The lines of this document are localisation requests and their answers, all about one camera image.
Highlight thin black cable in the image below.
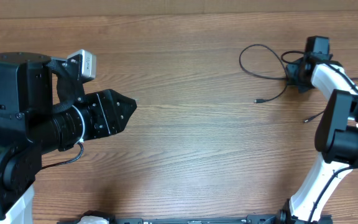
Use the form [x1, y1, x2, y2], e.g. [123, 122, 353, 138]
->
[238, 44, 291, 104]

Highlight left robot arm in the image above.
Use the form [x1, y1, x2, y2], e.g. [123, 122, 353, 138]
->
[0, 50, 137, 223]

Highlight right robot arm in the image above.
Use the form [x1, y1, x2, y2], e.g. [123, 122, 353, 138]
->
[274, 36, 358, 223]

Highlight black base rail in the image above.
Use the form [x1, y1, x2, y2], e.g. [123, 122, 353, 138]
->
[57, 210, 334, 224]

